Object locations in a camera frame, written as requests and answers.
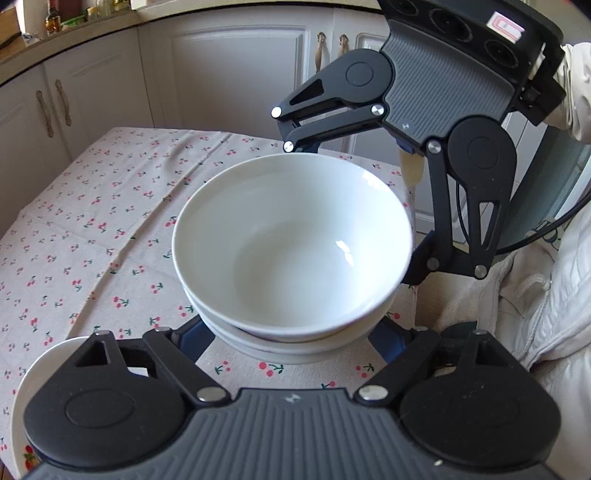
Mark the person's right hand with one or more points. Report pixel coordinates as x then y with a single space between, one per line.
412 168

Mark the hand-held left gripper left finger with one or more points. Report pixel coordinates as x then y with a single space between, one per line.
194 341

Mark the dark sauce bottle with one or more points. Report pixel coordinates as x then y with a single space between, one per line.
53 16

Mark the white plate with fruit print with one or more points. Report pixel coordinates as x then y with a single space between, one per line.
51 364

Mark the person's right forearm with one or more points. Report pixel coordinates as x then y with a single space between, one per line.
577 92

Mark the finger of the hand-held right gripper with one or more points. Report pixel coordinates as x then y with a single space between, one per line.
332 122
418 263

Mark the cherry print tablecloth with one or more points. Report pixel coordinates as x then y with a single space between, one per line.
92 207

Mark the green packets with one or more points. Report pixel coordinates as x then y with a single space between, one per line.
75 21

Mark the wooden cutting board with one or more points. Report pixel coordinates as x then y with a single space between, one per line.
10 16

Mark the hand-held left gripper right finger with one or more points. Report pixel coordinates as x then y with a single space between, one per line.
388 344

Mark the grey curved object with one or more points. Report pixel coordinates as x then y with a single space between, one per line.
545 184

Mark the person's white padded jacket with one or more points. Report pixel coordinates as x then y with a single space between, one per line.
568 300

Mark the cream fleece garment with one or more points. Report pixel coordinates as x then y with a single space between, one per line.
489 295

